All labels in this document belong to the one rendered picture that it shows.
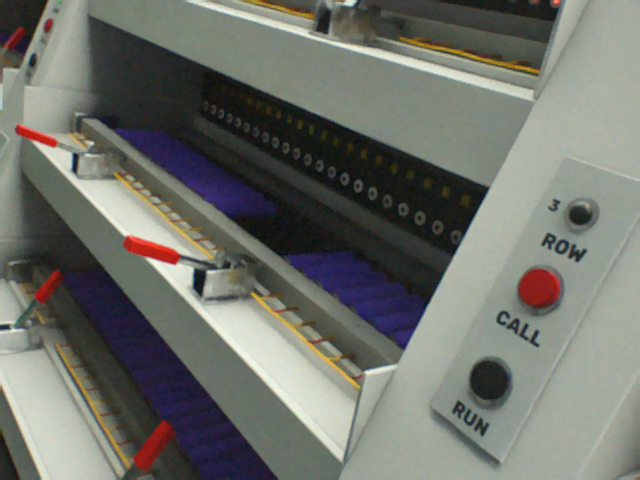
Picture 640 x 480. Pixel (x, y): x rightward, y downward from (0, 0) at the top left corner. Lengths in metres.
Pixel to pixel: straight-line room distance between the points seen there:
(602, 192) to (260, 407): 0.22
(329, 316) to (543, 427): 0.18
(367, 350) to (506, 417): 0.13
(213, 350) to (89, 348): 0.29
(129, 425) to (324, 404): 0.28
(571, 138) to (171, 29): 0.41
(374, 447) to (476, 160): 0.15
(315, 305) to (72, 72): 0.50
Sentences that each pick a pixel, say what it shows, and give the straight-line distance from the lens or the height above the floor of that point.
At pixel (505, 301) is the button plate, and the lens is 0.29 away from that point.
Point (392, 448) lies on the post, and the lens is 0.32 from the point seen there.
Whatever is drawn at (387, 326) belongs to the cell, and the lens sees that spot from 0.44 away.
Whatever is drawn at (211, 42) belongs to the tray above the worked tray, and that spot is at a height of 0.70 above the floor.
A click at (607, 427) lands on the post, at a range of 0.27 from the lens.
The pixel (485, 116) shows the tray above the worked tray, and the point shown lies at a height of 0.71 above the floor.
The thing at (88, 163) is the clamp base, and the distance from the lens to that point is 0.69.
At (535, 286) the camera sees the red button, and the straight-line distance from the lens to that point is 0.29.
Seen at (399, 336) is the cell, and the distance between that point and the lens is 0.42.
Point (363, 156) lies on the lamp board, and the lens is 0.60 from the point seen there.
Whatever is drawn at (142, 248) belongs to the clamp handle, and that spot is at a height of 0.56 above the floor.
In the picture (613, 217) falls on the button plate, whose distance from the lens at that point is 0.28.
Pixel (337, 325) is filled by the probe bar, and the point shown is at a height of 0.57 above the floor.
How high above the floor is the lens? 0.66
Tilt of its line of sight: 6 degrees down
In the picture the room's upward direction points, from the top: 26 degrees clockwise
